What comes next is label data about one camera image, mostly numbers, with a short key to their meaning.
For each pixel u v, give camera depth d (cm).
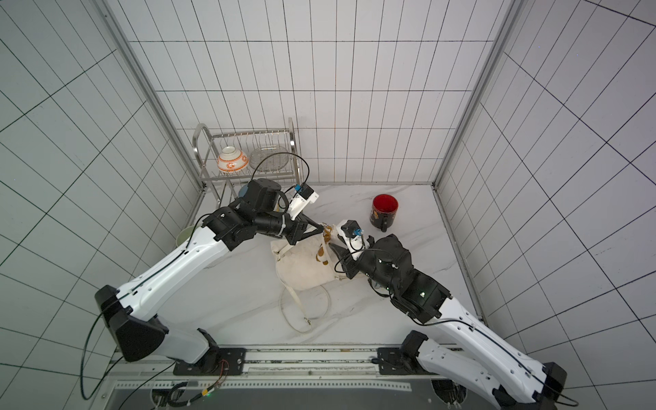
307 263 83
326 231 67
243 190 107
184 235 96
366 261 55
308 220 67
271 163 89
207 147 89
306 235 63
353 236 52
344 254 57
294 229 60
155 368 73
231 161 85
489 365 42
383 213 98
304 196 59
